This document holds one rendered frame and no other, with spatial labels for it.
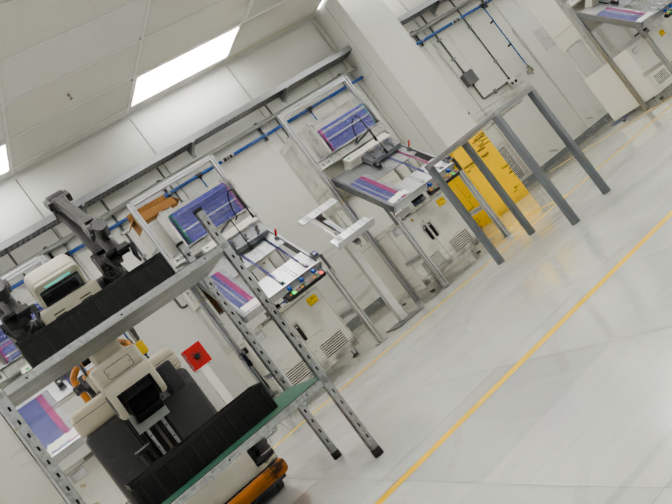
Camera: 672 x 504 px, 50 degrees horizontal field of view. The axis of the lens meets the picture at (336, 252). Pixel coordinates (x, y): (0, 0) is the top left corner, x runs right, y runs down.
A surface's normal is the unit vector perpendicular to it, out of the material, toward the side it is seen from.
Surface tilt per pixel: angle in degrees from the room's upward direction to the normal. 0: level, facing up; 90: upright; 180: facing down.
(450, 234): 90
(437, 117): 90
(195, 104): 90
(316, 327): 90
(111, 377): 98
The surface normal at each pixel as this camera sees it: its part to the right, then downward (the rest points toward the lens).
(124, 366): 0.41, -0.15
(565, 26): -0.72, 0.53
